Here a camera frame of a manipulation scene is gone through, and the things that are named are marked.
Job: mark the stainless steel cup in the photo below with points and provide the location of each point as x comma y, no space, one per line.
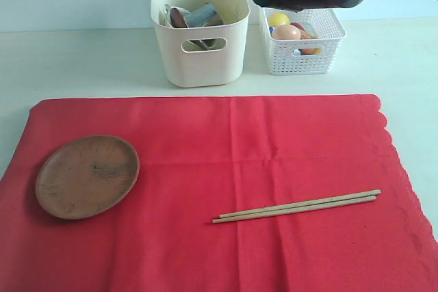
204,16

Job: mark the brown wooden spoon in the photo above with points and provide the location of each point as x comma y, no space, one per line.
177,19

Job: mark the yellow lemon with sticker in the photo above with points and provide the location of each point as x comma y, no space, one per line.
278,18

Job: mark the silver table knife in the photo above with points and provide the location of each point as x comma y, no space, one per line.
204,44

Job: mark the brown egg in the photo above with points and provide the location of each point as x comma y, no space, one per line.
286,32

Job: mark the orange fried chicken piece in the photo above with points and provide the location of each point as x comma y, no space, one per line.
305,35

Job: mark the brown wooden plate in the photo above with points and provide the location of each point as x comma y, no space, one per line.
87,176

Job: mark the white ceramic bowl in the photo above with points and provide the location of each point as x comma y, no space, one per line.
164,16

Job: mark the red toy sausage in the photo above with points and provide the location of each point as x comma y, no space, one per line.
299,26

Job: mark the yellow toy cheese wedge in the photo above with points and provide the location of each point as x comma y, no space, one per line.
310,51

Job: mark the cream plastic bin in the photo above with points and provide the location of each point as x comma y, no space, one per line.
185,64

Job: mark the white perforated plastic basket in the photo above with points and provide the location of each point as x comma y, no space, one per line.
283,57

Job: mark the red tablecloth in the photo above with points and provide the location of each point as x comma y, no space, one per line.
267,193

